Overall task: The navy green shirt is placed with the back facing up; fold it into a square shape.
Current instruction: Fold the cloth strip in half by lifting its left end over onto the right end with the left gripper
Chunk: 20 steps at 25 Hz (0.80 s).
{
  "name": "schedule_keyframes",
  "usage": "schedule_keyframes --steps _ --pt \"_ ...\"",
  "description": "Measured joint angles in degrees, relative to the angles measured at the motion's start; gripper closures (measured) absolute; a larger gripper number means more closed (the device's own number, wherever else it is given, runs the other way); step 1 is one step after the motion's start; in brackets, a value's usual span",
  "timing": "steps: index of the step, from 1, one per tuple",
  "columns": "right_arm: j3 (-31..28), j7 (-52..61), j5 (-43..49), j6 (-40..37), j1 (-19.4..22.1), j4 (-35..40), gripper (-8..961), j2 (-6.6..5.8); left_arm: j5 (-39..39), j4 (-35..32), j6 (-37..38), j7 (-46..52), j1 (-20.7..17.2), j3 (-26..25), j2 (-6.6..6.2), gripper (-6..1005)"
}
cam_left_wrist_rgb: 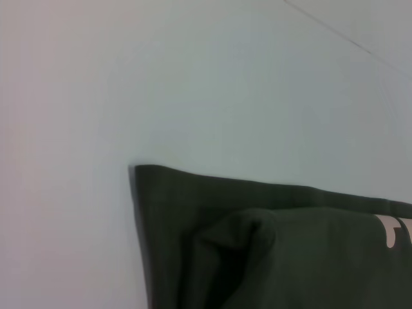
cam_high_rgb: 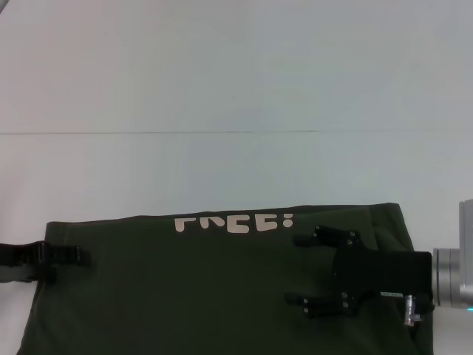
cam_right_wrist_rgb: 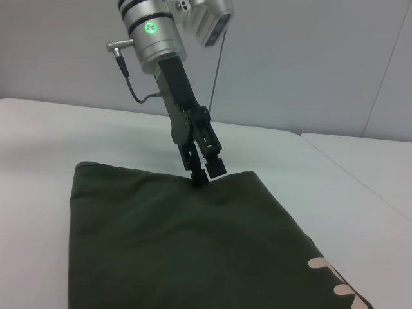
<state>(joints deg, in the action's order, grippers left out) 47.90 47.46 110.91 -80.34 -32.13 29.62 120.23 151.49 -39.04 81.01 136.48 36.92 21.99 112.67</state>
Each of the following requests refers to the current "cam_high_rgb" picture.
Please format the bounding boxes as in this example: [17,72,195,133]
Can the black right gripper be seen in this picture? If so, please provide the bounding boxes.
[283,223,434,320]

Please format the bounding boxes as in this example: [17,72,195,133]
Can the silver cable plug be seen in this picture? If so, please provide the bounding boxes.
[404,294,425,327]

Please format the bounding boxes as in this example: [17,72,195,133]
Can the dark green shirt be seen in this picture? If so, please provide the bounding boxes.
[16,201,434,355]

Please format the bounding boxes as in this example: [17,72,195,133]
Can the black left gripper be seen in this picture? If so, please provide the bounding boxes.
[0,240,92,285]

